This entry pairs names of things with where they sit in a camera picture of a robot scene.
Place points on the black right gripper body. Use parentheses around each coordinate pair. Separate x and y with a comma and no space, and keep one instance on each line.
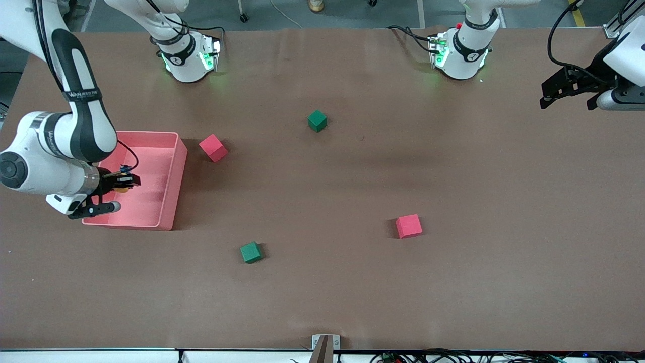
(105,181)

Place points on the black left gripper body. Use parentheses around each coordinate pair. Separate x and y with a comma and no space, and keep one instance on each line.
(595,71)

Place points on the orange cap push button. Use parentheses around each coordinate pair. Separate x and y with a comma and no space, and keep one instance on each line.
(124,189)

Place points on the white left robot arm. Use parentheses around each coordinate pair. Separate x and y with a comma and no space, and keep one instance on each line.
(461,65)

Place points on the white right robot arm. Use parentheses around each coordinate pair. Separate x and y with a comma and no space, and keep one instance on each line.
(80,126)

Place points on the pink plastic bin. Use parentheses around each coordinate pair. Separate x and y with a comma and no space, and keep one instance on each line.
(156,201)

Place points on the red cube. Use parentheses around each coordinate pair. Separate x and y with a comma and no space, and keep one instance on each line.
(409,227)
(214,148)

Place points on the green cube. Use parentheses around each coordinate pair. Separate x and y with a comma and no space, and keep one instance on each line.
(251,252)
(317,121)

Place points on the brown paper table cover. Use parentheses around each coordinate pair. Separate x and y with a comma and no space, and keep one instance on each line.
(322,191)

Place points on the beige shoe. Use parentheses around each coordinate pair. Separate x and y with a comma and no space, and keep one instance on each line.
(316,5)

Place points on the aluminium frame profile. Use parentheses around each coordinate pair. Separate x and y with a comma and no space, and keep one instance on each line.
(616,26)

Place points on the white table edge rail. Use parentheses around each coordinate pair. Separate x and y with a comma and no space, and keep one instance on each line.
(101,357)

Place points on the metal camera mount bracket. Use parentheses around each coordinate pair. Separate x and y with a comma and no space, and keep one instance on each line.
(325,348)

